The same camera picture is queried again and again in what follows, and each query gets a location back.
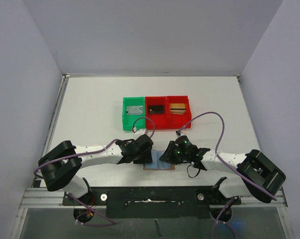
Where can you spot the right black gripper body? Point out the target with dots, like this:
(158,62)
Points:
(170,153)

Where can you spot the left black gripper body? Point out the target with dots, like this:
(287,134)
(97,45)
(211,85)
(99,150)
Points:
(145,153)

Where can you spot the blue credit card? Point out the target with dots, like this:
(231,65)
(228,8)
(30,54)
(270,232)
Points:
(157,159)

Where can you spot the brown leather card holder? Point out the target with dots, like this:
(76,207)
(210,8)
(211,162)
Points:
(159,166)

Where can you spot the green plastic bin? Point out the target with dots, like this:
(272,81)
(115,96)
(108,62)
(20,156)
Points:
(128,120)

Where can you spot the red plastic double bin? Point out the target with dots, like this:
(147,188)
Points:
(167,120)

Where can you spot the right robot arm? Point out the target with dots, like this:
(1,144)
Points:
(255,174)

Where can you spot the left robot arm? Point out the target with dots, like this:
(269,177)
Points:
(58,168)

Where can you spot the silver credit card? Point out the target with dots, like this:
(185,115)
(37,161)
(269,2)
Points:
(134,110)

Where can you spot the black credit card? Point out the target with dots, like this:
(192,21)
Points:
(156,109)

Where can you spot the gold credit card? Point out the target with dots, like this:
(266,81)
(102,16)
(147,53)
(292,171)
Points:
(177,108)

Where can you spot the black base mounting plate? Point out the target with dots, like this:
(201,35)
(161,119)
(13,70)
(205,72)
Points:
(152,202)

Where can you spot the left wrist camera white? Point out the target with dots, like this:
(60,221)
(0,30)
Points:
(139,131)

